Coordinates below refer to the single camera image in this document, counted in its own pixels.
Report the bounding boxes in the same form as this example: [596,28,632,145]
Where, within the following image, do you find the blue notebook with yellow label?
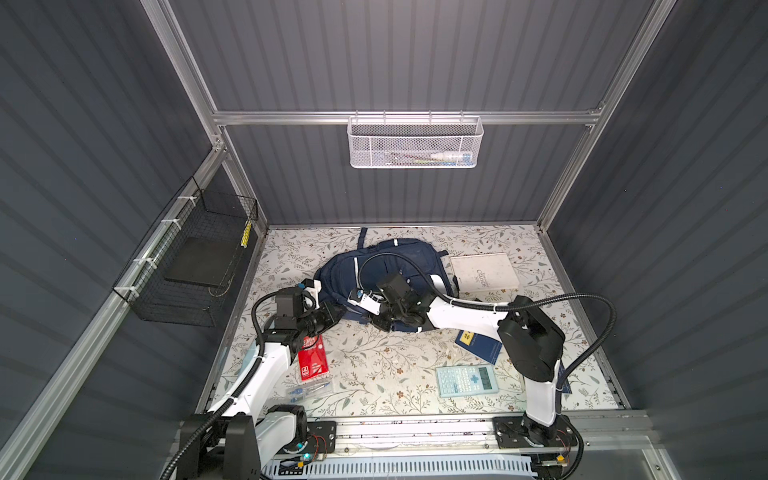
[455,331,503,365]

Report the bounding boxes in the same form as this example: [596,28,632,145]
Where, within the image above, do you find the white marker in basket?
[430,151,473,165]

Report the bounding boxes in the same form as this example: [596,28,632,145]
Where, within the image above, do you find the yellow tag on basket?
[240,220,252,248]

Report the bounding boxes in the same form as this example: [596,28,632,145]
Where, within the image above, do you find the clear plastic pen bag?
[287,380,333,403]

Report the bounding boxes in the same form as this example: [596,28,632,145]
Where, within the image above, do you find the black corrugated cable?
[356,250,618,480]
[158,289,301,480]

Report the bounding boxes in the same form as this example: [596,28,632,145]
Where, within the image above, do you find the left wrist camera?
[299,278,322,310]

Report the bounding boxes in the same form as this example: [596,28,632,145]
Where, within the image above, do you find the white slotted cable duct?
[263,454,539,479]

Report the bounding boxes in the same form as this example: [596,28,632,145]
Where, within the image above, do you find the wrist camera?
[299,278,322,310]
[348,289,381,315]

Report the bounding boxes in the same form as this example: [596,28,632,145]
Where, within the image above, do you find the aluminium mounting rail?
[320,410,660,456]

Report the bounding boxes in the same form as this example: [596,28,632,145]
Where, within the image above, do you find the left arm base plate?
[277,421,338,456]

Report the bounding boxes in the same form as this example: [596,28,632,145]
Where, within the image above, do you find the black pad in basket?
[164,237,238,287]

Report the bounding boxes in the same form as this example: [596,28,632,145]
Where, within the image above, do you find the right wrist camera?
[348,289,381,315]

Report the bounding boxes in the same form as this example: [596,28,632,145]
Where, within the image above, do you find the white mesh wall basket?
[347,114,484,169]

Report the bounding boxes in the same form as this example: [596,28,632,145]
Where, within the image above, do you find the white Robinson Crusoe book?
[450,253,521,293]

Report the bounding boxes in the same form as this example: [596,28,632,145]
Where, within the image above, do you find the black wire side basket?
[113,178,259,328]

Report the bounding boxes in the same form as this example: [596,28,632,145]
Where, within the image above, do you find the light blue pouch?
[240,341,257,372]

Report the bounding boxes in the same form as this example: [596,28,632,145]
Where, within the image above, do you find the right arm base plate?
[492,414,581,451]

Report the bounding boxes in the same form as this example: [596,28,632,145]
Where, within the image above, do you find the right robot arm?
[372,273,564,446]

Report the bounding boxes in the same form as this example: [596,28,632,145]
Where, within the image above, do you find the right black corrugated cable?
[356,250,618,480]

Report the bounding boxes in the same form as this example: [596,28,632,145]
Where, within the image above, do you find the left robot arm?
[160,287,346,479]

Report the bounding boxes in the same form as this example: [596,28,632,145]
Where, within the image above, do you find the left black corrugated cable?
[158,289,301,480]

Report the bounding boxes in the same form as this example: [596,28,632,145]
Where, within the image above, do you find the light green calculator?
[436,365,499,398]

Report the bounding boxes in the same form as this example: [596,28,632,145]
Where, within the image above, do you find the navy blue student backpack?
[314,229,456,324]

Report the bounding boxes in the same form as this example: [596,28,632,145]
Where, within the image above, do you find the red card pack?
[297,335,329,381]

